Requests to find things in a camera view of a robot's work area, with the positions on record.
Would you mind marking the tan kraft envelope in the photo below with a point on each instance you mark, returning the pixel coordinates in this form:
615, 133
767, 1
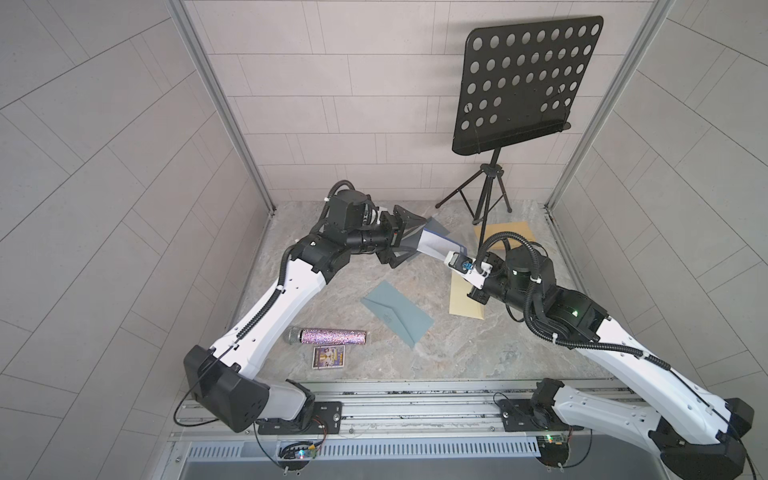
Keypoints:
522, 228

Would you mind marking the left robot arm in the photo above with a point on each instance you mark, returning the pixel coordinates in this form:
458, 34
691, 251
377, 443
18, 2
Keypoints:
223, 378

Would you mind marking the dark grey envelope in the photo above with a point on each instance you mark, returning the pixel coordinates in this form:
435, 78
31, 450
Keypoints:
435, 227

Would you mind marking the small colourful picture card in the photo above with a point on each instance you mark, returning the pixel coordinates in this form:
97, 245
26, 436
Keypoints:
328, 357

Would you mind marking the aluminium rail frame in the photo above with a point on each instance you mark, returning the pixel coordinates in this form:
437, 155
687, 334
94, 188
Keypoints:
390, 409

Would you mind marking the right green circuit board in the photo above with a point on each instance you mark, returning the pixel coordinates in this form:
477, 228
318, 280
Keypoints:
554, 450

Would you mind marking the left green circuit board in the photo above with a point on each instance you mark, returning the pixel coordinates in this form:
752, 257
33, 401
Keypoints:
296, 456

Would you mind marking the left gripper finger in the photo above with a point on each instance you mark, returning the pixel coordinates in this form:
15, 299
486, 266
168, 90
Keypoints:
408, 221
407, 249

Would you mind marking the cream yellow envelope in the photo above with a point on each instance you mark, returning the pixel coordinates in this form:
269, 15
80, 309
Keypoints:
460, 304

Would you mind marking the teal blue envelope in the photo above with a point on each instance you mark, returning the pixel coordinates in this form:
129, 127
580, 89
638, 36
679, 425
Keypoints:
409, 322

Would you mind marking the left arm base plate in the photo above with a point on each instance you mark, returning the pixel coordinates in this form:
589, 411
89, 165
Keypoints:
317, 418

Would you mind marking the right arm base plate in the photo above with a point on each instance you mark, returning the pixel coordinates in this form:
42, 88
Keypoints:
522, 415

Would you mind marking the green circuit board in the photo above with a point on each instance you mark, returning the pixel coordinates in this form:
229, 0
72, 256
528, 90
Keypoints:
296, 456
554, 450

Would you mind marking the white letter with blue print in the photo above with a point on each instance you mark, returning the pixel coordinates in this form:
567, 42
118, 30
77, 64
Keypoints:
437, 247

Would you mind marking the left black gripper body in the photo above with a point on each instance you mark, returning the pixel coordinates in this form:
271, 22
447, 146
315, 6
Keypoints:
387, 234

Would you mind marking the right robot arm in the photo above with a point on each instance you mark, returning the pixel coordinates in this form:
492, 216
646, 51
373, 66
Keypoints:
696, 434

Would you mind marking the glittery purple microphone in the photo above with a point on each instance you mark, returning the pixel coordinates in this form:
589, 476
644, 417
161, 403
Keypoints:
324, 336

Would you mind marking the white ventilation grille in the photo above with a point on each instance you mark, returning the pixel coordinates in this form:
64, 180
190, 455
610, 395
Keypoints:
379, 449

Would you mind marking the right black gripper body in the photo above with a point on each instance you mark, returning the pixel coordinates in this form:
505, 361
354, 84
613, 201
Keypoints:
498, 281

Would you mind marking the black perforated music stand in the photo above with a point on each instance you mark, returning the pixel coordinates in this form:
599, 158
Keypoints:
518, 86

